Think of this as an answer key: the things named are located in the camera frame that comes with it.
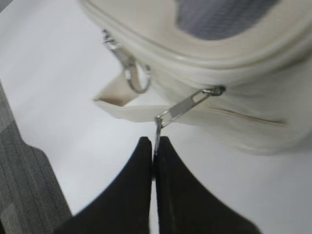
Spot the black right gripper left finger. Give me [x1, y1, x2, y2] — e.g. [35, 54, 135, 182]
[54, 137, 152, 234]

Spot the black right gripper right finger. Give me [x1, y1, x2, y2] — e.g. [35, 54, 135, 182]
[153, 136, 261, 234]

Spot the metal zipper pull with ring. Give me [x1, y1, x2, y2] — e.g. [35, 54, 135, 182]
[102, 29, 152, 94]

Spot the cream fabric zipper bag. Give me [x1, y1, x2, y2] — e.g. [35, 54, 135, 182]
[80, 0, 312, 154]

